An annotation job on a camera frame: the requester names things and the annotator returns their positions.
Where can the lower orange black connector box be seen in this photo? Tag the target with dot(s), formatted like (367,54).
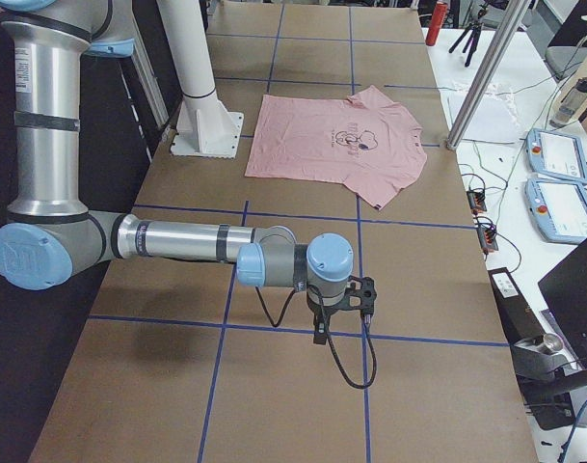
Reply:
(487,238)

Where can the lower blue teach pendant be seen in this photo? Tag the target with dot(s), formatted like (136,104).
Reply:
(559,209)

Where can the black monitor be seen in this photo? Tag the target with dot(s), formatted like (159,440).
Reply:
(565,291)

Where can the white paper sheets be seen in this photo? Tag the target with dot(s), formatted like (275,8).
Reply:
(495,120)

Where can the silver metal knob stand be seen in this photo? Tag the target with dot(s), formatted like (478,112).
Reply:
(545,375)

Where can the black camera tripod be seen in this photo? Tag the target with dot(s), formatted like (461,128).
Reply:
(472,34)

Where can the aluminium frame post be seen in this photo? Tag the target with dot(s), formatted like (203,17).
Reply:
(507,28)

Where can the clear water bottle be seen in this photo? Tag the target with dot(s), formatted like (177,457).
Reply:
(570,103)

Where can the blue teach pendant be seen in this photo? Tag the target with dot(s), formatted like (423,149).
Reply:
(559,209)
(556,155)

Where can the red cylinder bottle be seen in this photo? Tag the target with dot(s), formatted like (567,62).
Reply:
(437,19)

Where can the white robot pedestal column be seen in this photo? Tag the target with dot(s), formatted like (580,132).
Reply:
(205,128)

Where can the pink snoopy t-shirt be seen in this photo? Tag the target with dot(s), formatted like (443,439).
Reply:
(366,142)

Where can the upper orange black connector box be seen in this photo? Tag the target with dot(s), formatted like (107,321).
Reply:
(477,201)

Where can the orange black connector box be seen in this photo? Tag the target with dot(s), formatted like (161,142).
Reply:
(477,201)
(487,238)

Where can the upper blue teach pendant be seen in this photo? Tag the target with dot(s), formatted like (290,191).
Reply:
(556,155)

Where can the black box white label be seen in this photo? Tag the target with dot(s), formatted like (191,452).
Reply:
(520,325)

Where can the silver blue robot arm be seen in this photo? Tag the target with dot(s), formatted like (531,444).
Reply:
(51,235)

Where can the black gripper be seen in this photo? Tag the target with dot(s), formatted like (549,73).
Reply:
(320,313)

